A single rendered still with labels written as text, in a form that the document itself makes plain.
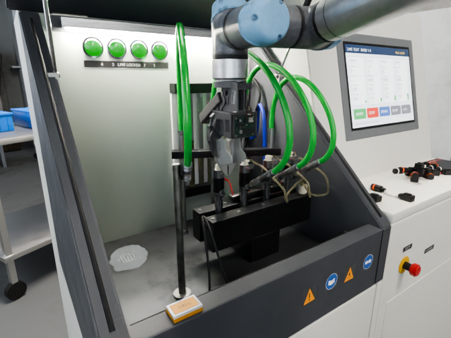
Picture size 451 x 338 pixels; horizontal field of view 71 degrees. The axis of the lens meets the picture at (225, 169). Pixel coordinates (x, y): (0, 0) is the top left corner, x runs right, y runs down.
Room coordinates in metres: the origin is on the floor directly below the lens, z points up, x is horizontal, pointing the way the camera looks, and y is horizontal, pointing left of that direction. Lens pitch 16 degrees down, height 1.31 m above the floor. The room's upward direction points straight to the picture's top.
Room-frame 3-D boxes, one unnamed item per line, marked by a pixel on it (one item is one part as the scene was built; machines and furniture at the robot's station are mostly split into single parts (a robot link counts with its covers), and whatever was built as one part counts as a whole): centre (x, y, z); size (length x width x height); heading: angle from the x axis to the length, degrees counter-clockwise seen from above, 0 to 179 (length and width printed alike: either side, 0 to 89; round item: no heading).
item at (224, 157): (0.68, 0.00, 1.13); 0.06 x 0.03 x 0.09; 34
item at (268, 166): (0.82, -0.12, 0.98); 0.05 x 0.03 x 0.21; 34
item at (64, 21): (0.95, 0.16, 1.43); 0.54 x 0.03 x 0.02; 124
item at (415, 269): (0.76, -0.51, 0.80); 0.05 x 0.04 x 0.05; 124
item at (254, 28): (0.61, -0.07, 1.40); 0.11 x 0.11 x 0.08; 25
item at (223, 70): (0.70, -0.01, 1.32); 0.08 x 0.08 x 0.05
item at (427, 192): (1.00, -0.65, 0.96); 0.70 x 0.22 x 0.03; 124
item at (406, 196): (0.85, -0.48, 0.99); 0.12 x 0.02 x 0.02; 33
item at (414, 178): (1.03, -0.68, 1.01); 0.23 x 0.11 x 0.06; 124
